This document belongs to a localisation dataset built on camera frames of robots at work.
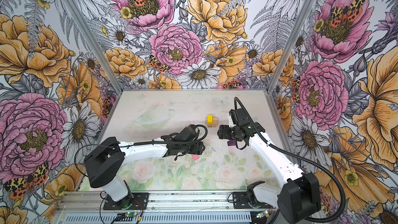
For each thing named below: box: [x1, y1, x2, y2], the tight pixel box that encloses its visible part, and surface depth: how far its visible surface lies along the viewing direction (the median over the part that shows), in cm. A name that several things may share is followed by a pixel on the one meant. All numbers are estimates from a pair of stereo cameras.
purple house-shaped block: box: [226, 140, 236, 147], surface depth 95 cm
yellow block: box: [207, 114, 213, 124], surface depth 101 cm
